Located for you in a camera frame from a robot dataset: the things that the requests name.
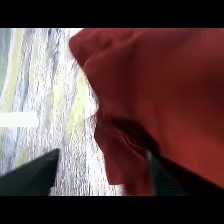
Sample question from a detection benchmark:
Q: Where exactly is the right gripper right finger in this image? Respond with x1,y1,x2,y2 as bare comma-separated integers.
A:
145,149,188,197

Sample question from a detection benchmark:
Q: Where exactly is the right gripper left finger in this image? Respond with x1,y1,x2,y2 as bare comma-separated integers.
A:
0,148,61,197

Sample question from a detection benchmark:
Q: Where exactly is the red garment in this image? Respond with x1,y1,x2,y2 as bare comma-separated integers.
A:
68,28,224,197

